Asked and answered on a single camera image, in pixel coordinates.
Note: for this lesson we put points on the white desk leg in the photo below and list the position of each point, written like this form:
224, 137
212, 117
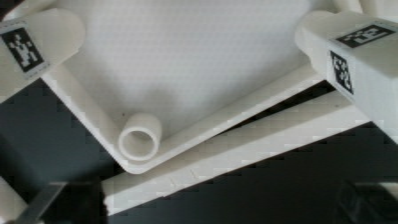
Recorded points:
349, 42
41, 39

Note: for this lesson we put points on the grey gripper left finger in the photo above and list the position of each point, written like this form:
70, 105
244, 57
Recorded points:
64, 205

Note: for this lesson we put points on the white desk tabletop tray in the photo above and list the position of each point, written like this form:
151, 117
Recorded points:
189, 63

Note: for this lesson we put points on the white fence bar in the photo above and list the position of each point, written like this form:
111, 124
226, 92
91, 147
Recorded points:
13, 204
279, 133

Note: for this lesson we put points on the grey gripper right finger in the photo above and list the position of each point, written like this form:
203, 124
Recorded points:
366, 203

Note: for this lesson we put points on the white fence left bar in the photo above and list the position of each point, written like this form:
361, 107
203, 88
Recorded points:
13, 204

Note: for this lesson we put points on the white fence front bar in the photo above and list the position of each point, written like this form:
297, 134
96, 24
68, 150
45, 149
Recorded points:
279, 133

